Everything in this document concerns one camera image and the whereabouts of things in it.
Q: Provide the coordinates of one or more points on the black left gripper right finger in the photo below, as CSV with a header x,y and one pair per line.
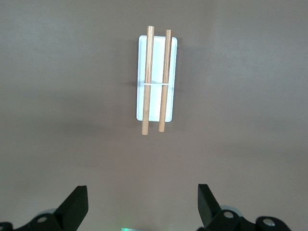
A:
x,y
207,209

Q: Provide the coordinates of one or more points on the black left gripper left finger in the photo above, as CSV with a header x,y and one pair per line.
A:
x,y
72,211

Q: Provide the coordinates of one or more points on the wooden rack rod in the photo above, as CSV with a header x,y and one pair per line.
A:
x,y
166,72
149,72

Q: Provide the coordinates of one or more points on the white tray with wooden sticks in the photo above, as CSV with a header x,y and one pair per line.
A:
x,y
157,60

